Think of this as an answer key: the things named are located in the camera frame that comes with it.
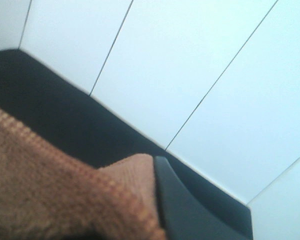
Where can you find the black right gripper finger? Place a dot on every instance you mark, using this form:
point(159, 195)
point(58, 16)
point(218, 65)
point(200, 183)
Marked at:
point(181, 214)

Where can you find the brown microfibre towel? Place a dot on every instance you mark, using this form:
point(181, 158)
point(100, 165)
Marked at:
point(46, 194)

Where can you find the dark grey table mat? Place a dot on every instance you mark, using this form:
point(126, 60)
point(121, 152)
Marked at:
point(83, 128)

